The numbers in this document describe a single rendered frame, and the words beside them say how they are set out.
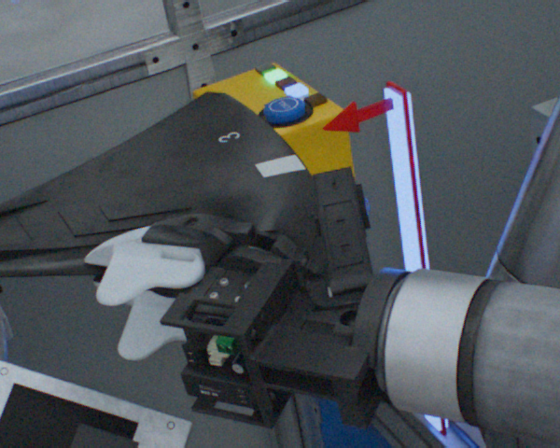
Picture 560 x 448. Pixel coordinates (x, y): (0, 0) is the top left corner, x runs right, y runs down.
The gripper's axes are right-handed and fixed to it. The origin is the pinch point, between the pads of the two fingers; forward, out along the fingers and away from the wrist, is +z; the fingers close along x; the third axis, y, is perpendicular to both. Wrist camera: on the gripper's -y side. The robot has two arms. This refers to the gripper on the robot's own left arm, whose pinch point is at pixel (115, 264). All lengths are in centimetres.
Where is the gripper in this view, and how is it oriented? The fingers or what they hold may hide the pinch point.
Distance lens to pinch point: 71.8
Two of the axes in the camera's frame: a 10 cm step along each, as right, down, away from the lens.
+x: 2.1, 7.8, 5.9
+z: -8.8, -1.1, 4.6
